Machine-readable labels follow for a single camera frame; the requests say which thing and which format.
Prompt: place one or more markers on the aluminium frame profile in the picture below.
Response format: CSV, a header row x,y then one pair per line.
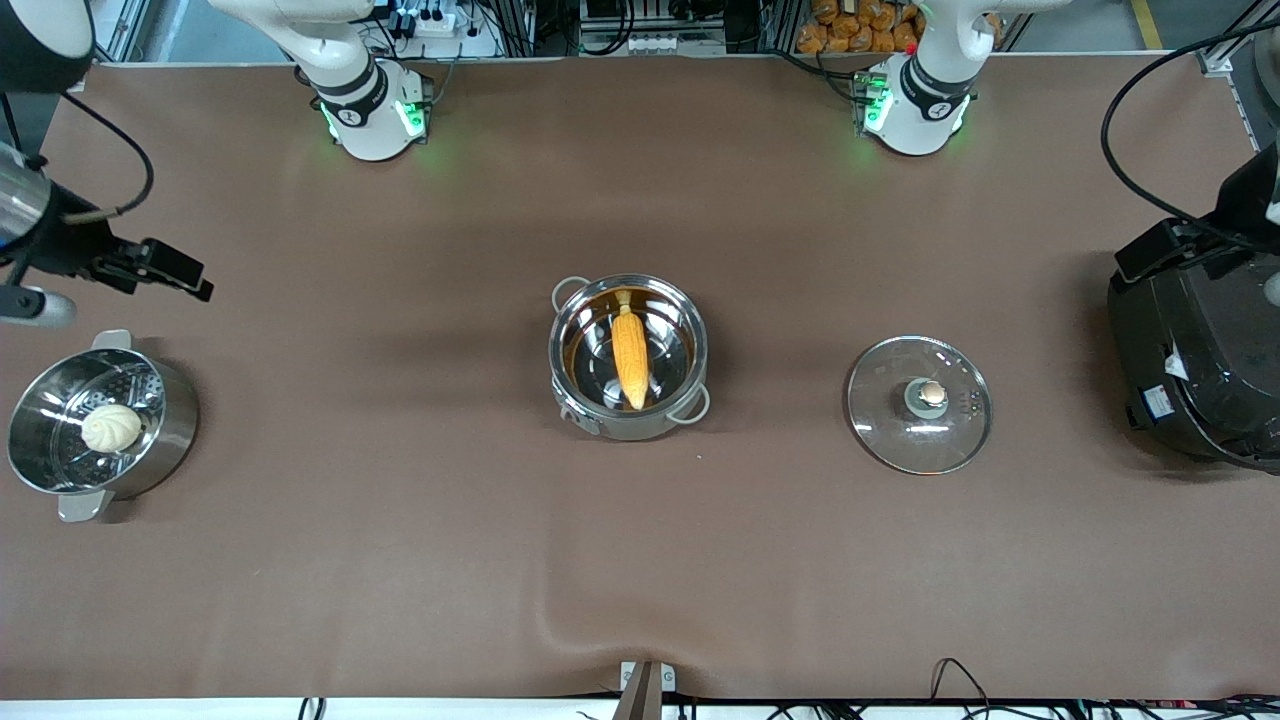
x,y
115,30
1225,55

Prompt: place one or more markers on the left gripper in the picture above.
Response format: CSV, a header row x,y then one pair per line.
x,y
1243,206

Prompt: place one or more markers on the yellow corn cob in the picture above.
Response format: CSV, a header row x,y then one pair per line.
x,y
630,350

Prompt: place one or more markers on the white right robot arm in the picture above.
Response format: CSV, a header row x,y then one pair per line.
x,y
350,80

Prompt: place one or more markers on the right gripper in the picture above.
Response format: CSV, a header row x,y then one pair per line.
x,y
68,249

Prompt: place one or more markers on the black electric rice cooker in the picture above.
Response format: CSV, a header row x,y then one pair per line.
x,y
1200,370

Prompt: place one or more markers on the white steamed bun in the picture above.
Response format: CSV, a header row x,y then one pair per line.
x,y
111,428

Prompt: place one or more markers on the white power strip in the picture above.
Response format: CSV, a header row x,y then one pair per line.
x,y
660,45
440,22

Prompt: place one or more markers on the stainless steel cooking pot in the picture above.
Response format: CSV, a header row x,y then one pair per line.
x,y
640,428

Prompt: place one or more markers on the stainless steel steamer pot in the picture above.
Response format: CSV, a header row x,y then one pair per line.
x,y
170,430

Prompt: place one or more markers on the glass pot lid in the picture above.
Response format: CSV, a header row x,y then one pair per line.
x,y
890,440

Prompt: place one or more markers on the bag of orange breads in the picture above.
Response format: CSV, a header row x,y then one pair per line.
x,y
860,25

